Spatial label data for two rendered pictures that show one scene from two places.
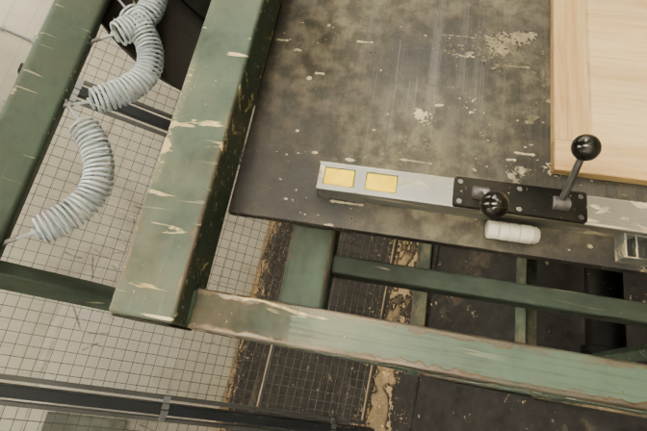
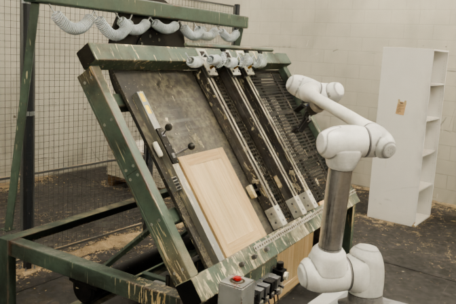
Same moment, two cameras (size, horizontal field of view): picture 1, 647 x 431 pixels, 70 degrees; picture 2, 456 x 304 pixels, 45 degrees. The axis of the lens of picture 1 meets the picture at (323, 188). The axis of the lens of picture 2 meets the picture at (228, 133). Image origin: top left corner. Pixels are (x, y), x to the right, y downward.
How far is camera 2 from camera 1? 227 cm
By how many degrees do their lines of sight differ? 39
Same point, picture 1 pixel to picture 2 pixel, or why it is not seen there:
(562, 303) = not seen: hidden behind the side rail
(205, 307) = (97, 68)
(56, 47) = (110, 1)
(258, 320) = (103, 83)
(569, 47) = (206, 155)
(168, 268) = (104, 54)
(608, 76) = (206, 167)
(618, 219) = (178, 172)
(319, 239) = (119, 101)
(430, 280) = not seen: hidden behind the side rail
